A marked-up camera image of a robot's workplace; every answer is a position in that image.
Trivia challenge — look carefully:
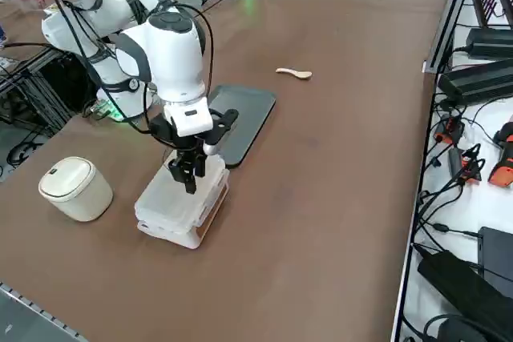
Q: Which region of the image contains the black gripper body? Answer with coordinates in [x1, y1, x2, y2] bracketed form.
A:
[150, 114, 220, 155]

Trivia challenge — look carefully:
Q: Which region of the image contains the clear plastic container lid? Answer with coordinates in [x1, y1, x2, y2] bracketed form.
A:
[134, 157, 232, 230]

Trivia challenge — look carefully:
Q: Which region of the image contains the translucent white plastic container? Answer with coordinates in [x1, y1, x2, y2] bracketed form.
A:
[135, 187, 230, 250]

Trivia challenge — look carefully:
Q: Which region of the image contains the dark grey square tray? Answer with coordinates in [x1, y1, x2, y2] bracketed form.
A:
[208, 84, 277, 170]

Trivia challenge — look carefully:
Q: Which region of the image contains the cream round lidded bin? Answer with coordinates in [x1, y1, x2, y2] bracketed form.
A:
[38, 156, 114, 223]

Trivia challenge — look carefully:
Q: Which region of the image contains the light wooden spoon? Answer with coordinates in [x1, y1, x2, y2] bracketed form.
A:
[275, 67, 313, 80]

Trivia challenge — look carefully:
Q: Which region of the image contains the black power adapter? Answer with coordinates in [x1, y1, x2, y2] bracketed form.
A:
[467, 27, 513, 58]
[438, 59, 513, 103]
[416, 249, 513, 319]

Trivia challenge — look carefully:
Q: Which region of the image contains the orange and black tool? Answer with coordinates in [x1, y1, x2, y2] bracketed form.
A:
[487, 120, 513, 187]

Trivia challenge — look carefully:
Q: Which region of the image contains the black flat box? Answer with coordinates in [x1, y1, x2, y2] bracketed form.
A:
[478, 226, 513, 291]

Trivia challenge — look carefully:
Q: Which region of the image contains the dark wooden peg rack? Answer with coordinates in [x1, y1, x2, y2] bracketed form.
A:
[471, 0, 513, 30]

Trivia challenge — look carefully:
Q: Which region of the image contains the aluminium corner rail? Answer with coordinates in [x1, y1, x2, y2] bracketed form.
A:
[423, 0, 482, 74]

